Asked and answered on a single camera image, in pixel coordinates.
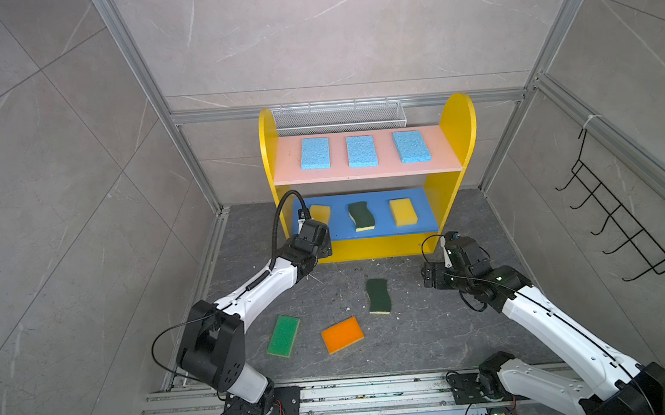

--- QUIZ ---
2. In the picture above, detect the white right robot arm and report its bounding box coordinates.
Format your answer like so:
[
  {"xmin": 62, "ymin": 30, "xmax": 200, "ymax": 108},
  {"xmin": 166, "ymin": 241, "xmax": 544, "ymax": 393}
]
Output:
[{"xmin": 422, "ymin": 233, "xmax": 665, "ymax": 415}]

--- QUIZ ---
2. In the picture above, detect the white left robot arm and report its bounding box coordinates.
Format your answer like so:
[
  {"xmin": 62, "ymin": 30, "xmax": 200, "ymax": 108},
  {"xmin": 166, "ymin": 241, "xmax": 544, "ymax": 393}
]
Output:
[{"xmin": 177, "ymin": 219, "xmax": 332, "ymax": 415}]

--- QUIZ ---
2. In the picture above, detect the yellow sponge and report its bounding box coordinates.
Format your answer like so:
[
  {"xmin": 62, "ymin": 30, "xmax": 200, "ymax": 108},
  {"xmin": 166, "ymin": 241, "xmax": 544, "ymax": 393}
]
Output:
[
  {"xmin": 309, "ymin": 204, "xmax": 332, "ymax": 225},
  {"xmin": 389, "ymin": 198, "xmax": 419, "ymax": 227}
]

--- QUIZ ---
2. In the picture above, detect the dark green sponge curved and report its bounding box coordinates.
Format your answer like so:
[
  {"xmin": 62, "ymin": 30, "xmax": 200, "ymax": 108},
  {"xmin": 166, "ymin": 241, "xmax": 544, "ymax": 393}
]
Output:
[{"xmin": 347, "ymin": 201, "xmax": 376, "ymax": 232}]

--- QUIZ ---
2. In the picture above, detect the orange sponge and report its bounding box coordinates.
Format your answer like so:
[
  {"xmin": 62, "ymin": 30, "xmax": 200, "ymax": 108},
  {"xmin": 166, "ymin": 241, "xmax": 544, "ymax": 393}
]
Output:
[{"xmin": 321, "ymin": 317, "xmax": 365, "ymax": 354}]

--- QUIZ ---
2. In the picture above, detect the yellow shelf unit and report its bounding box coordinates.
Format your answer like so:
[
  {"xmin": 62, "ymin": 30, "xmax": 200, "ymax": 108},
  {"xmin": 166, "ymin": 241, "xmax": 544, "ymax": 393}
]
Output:
[{"xmin": 258, "ymin": 93, "xmax": 477, "ymax": 263}]

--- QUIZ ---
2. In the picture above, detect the black wire hook rack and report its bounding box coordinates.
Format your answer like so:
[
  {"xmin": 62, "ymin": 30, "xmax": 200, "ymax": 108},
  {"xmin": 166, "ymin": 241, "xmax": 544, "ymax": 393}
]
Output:
[{"xmin": 555, "ymin": 128, "xmax": 665, "ymax": 283}]

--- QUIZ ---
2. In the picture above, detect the dark green sponge upright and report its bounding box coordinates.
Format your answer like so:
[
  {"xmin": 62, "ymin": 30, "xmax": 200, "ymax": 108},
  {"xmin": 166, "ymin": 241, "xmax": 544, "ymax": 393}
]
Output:
[{"xmin": 365, "ymin": 278, "xmax": 392, "ymax": 315}]

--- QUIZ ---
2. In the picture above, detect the blue sponge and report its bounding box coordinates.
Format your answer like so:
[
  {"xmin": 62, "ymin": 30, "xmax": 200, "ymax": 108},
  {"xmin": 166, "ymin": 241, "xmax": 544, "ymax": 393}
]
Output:
[
  {"xmin": 300, "ymin": 138, "xmax": 332, "ymax": 171},
  {"xmin": 346, "ymin": 135, "xmax": 379, "ymax": 169}
]

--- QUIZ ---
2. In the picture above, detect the black corrugated cable conduit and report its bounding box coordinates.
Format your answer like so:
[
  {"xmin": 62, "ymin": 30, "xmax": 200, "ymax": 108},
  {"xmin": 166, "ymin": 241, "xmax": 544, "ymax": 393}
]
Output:
[{"xmin": 264, "ymin": 188, "xmax": 315, "ymax": 271}]

